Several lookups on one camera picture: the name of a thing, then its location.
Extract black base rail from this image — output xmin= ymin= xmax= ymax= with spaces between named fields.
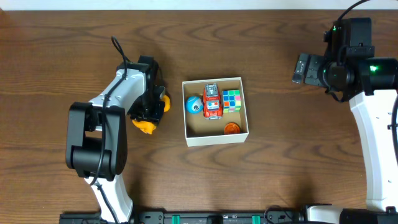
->
xmin=58 ymin=207 xmax=310 ymax=224

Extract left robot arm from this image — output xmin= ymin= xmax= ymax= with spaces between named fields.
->
xmin=59 ymin=55 xmax=170 ymax=223

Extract red toy fire truck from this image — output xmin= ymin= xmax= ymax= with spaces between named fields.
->
xmin=203 ymin=83 xmax=223 ymax=120

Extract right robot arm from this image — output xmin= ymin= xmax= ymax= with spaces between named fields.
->
xmin=292 ymin=17 xmax=397 ymax=223

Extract blue ball toy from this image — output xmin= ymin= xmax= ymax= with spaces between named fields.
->
xmin=185 ymin=96 xmax=203 ymax=114

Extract orange dinosaur toy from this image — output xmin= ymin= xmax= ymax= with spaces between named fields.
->
xmin=132 ymin=95 xmax=171 ymax=134

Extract multicolour puzzle cube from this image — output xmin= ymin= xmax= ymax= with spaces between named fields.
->
xmin=222 ymin=90 xmax=242 ymax=113

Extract orange ridged round toy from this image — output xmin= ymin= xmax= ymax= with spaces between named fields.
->
xmin=223 ymin=123 xmax=241 ymax=135

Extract white cardboard box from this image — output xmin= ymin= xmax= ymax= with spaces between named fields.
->
xmin=182 ymin=77 xmax=249 ymax=147

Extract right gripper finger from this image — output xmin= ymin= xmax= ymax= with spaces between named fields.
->
xmin=304 ymin=55 xmax=324 ymax=86
xmin=292 ymin=54 xmax=310 ymax=84

